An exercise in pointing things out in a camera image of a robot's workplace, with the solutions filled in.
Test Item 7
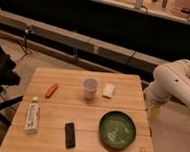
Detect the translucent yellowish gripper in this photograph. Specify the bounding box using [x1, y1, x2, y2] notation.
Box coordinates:
[147, 100, 161, 122]

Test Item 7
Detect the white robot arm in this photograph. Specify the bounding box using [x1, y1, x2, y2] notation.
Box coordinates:
[143, 59, 190, 121]

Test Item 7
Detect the green ceramic bowl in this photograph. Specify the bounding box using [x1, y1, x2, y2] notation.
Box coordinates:
[99, 110, 137, 150]

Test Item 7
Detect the black remote control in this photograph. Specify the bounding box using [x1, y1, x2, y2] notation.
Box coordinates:
[65, 122, 76, 149]

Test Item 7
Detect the orange carrot toy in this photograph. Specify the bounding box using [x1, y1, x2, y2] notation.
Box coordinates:
[45, 83, 59, 99]

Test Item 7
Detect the white tube bottle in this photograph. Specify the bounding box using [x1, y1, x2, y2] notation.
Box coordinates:
[25, 96, 40, 133]

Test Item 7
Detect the black wall cable left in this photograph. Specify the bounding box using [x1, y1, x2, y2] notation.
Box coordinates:
[21, 23, 36, 58]

